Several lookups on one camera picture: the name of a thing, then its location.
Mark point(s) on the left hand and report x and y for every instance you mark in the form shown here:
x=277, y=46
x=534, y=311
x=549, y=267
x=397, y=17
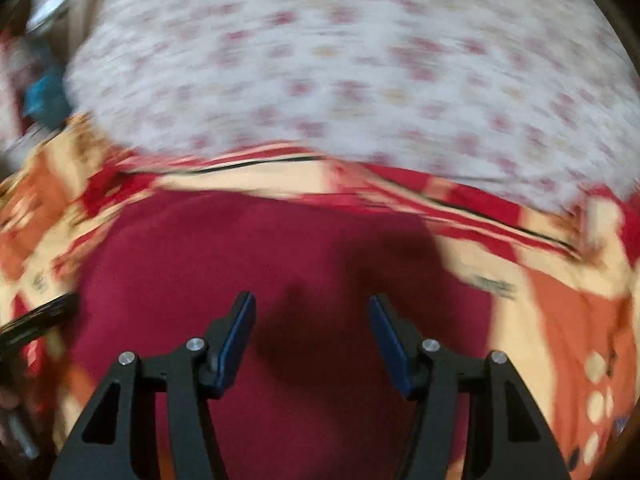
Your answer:
x=9, y=401

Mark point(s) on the dark red garment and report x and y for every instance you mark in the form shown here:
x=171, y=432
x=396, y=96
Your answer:
x=312, y=399

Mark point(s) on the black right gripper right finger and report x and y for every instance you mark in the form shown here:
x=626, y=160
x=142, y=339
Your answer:
x=508, y=437

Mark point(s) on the orange red cream love blanket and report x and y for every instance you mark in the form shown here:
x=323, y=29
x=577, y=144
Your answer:
x=565, y=287

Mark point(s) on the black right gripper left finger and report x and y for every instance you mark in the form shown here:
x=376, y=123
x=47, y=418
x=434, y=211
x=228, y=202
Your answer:
x=114, y=437

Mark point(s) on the white floral quilt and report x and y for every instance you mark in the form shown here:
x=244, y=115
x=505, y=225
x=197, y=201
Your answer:
x=526, y=99

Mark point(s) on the blue plastic bag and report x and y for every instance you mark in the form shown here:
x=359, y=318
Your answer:
x=45, y=100

